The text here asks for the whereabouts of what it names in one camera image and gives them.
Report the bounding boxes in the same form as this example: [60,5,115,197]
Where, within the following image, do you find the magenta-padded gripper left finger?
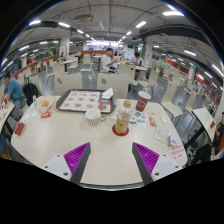
[42,142,92,185]

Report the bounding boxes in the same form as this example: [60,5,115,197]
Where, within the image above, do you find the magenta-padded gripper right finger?
[131,142,184,185]

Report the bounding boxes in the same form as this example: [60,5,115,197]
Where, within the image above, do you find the clear bottle with yellow cap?
[114,99,133,135]

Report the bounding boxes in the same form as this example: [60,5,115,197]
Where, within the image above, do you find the clear plastic wrapper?
[153,124,173,146]

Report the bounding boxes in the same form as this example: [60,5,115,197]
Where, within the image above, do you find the pink printed table label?
[169,143,188,160]

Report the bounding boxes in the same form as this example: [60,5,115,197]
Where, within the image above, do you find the red sauce sachet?
[148,116,158,128]

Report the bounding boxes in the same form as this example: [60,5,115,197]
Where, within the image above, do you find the white patterned mug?
[84,107,107,127]

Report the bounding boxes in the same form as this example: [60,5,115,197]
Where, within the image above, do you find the red paper cup with lid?
[135,90,152,113]

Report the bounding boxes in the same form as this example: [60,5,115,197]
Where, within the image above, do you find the brown food tray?
[55,88,118,115]

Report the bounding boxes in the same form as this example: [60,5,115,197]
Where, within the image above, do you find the clear plastic food bag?
[37,96,57,118]

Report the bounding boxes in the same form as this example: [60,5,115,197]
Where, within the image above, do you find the white paper sheet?
[22,109,39,122]

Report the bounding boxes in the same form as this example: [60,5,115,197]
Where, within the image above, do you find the small red box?
[14,121,26,137]

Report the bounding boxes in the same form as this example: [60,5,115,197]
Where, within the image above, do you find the beige dining table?
[184,107,217,149]
[0,100,16,134]

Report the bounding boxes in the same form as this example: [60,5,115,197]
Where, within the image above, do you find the white paper napkin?
[101,87,115,100]

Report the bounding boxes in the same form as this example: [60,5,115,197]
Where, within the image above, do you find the person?
[0,72,27,121]
[199,111,224,164]
[129,51,145,81]
[100,47,119,73]

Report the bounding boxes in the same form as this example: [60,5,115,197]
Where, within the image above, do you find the beige chairs group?
[19,53,224,118]

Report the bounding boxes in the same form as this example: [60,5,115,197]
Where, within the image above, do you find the ceiling air conditioner unit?
[73,13,95,24]

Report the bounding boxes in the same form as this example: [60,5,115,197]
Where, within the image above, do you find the ceiling lights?
[0,3,224,79]

